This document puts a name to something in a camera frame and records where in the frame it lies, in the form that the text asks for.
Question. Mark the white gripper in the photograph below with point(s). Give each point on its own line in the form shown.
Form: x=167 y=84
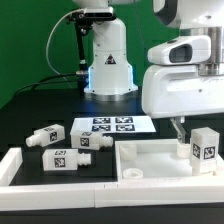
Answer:
x=173 y=87

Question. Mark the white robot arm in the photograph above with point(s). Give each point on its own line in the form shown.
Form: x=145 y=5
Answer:
x=110 y=73

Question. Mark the white marker sheet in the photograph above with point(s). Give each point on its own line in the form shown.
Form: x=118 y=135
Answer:
x=117 y=124

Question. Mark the white U-shaped fence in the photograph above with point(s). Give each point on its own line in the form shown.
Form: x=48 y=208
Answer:
x=199 y=189

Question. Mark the black camera on stand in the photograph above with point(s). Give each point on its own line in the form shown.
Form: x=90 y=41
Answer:
x=83 y=20

